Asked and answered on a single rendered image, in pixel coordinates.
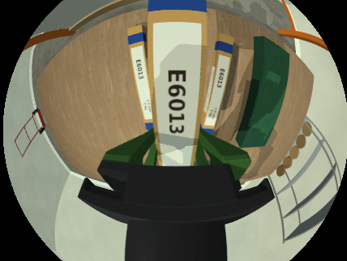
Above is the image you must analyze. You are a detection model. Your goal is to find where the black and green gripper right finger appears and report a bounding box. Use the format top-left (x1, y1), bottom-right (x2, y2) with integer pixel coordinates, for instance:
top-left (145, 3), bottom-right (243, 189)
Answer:
top-left (195, 128), bottom-right (251, 181)

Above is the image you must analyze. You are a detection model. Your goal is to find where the dark green low platform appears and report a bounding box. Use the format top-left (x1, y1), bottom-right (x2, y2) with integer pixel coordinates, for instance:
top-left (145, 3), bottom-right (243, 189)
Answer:
top-left (235, 36), bottom-right (289, 148)

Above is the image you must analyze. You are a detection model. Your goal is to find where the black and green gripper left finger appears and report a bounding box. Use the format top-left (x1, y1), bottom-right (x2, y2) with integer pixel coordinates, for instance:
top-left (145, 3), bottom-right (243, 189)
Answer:
top-left (102, 128), bottom-right (157, 165)

